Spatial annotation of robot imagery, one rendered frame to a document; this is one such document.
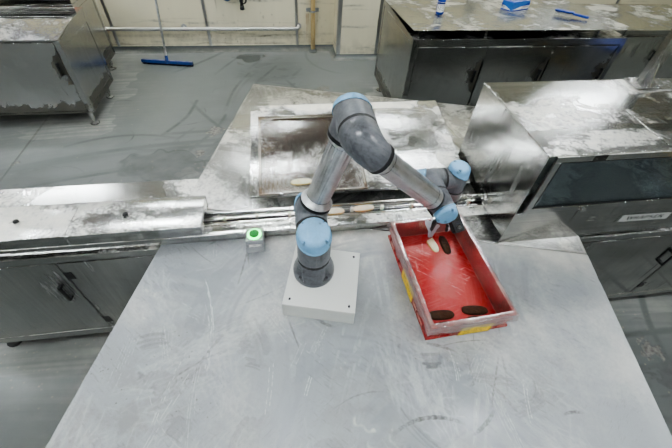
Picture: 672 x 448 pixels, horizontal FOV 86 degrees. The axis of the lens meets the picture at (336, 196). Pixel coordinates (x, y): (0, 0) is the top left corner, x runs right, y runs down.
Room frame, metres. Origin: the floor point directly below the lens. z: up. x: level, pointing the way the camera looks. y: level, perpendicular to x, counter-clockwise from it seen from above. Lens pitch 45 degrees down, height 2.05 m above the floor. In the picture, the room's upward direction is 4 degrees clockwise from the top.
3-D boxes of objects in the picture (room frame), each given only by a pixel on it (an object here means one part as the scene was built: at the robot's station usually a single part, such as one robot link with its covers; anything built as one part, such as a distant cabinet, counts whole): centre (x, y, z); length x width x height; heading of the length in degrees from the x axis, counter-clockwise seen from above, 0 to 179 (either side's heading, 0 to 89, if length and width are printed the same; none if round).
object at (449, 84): (3.53, -1.36, 0.51); 1.93 x 1.05 x 1.02; 101
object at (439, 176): (0.93, -0.33, 1.21); 0.11 x 0.11 x 0.08; 10
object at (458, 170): (0.97, -0.42, 1.21); 0.09 x 0.08 x 0.11; 100
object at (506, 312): (0.80, -0.44, 0.88); 0.49 x 0.34 x 0.10; 13
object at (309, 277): (0.74, 0.06, 0.95); 0.15 x 0.15 x 0.10
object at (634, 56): (4.35, -3.24, 0.40); 1.30 x 0.85 x 0.80; 101
